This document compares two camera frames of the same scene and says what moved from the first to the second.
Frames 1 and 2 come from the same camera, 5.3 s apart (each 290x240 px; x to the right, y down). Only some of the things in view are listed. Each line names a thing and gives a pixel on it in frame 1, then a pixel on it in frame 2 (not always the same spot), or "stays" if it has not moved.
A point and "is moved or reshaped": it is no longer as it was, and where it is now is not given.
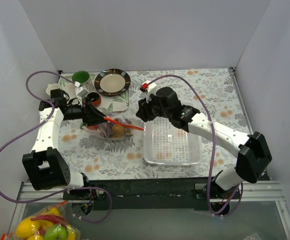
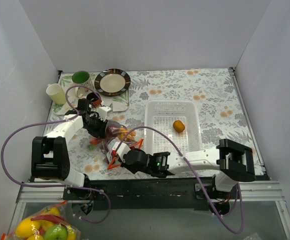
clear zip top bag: [113, 129] is moved or reshaped
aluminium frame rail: [262, 191] stays
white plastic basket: [165, 143] stays
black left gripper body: [87, 113] to [98, 128]
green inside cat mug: [83, 77] stays
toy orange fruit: [118, 131] is moved or reshaped
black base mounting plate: [152, 194] stays
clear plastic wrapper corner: [254, 236] stays
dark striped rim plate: [112, 82] stays
